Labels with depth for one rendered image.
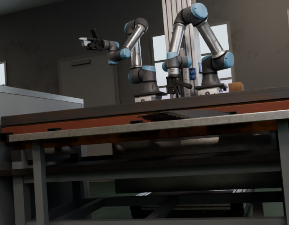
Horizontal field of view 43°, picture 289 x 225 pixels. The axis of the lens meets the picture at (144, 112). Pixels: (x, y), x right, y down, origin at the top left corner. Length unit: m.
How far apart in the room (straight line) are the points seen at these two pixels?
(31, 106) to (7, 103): 0.24
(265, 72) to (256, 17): 0.81
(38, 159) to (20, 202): 0.42
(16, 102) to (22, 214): 0.66
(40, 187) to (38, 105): 0.87
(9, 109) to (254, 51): 4.07
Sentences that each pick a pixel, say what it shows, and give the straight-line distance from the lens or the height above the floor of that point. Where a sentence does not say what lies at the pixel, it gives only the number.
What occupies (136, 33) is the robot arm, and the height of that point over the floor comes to 1.52.
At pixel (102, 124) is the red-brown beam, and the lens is 1.84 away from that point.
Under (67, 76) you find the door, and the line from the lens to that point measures 6.49.
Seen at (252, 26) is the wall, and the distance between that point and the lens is 5.69.
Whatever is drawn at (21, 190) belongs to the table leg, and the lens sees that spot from 2.10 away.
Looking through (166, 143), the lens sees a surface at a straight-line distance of 2.54.
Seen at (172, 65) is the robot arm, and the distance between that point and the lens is 2.36.
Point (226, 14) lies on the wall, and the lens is 5.78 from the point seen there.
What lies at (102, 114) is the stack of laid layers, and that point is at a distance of 1.84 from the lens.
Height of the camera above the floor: 0.70
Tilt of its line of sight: 4 degrees up
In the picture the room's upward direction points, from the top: 5 degrees counter-clockwise
